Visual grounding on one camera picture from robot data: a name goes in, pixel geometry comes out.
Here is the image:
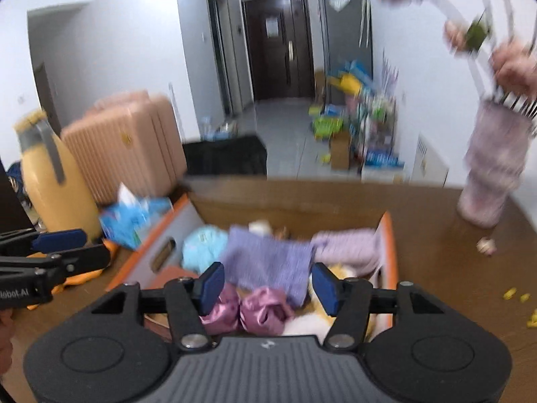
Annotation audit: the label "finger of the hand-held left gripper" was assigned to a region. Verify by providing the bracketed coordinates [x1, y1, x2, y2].
[0, 243, 111, 291]
[0, 228, 88, 258]

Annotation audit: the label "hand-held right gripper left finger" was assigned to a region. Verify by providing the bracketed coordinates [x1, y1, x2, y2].
[90, 261, 226, 351]

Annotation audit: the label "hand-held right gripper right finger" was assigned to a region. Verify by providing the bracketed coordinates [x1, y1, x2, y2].
[311, 261, 447, 351]

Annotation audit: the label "white plush toy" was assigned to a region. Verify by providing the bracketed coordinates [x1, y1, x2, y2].
[285, 317, 336, 344]

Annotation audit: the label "lavender towel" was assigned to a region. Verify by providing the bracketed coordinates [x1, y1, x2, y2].
[310, 228, 382, 278]

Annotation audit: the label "pink satin scrunchie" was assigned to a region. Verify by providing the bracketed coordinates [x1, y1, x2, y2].
[199, 283, 296, 337]

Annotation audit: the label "purple knit pouch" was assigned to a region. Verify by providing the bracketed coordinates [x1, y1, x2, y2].
[220, 226, 316, 307]

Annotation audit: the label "red orange cardboard box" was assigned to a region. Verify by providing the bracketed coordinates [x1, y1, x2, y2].
[105, 176, 399, 344]

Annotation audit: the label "person's left hand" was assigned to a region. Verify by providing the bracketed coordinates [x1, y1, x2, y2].
[0, 308, 14, 372]

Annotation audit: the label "orange cloth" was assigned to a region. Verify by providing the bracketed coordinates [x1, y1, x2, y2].
[27, 238, 122, 311]

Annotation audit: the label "light blue plush toy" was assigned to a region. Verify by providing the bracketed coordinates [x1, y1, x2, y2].
[181, 225, 229, 275]

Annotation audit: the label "yellow thermos jug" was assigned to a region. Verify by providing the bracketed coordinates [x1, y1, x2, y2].
[12, 109, 103, 240]

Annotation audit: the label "blue facial tissue pack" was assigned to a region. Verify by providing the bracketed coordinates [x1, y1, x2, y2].
[98, 182, 174, 250]

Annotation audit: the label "pink ribbed suitcase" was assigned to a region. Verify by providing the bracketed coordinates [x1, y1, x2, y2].
[61, 90, 188, 206]

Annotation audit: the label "brown floor cardboard box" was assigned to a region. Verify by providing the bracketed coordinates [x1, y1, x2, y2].
[329, 130, 351, 171]

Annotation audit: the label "clear bottle cluster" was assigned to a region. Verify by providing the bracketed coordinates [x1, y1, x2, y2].
[200, 115, 242, 142]

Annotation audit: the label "green plastic basket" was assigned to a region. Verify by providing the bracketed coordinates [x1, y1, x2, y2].
[312, 115, 343, 140]

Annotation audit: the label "cluttered storage rack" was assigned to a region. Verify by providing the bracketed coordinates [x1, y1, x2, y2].
[310, 59, 406, 173]

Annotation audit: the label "yellow petal crumbs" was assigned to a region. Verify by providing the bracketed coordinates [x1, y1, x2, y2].
[501, 287, 537, 328]

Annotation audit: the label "pink grey textured vase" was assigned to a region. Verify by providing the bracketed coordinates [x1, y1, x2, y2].
[457, 98, 533, 229]

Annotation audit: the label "yellow blue toy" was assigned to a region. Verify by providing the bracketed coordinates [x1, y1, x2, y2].
[327, 73, 364, 95]

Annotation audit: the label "dark entrance door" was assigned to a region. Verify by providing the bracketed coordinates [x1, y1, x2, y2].
[241, 0, 315, 101]

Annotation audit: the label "grey refrigerator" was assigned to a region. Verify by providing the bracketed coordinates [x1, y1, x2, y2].
[318, 0, 374, 85]

